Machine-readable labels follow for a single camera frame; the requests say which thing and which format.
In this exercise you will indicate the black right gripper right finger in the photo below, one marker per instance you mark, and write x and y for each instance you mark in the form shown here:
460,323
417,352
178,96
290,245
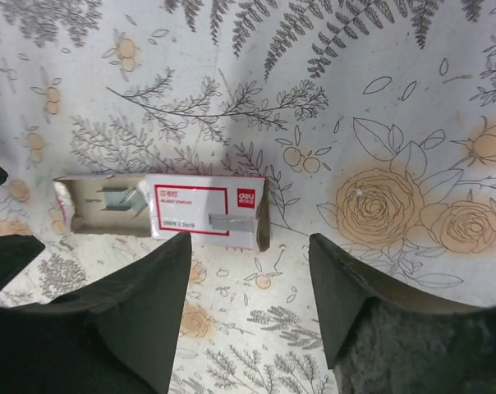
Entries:
381,335

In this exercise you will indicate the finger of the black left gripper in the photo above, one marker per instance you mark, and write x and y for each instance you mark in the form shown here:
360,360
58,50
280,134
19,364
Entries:
16,253

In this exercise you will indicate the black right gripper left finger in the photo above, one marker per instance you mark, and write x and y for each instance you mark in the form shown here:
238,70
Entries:
116,335

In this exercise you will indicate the staple strip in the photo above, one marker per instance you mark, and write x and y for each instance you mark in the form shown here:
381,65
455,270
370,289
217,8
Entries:
123,200

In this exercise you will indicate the red white staple box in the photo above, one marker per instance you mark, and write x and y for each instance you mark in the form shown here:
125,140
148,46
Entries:
231,211

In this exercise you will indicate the floral patterned table mat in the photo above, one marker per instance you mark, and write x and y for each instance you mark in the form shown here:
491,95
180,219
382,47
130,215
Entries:
374,121

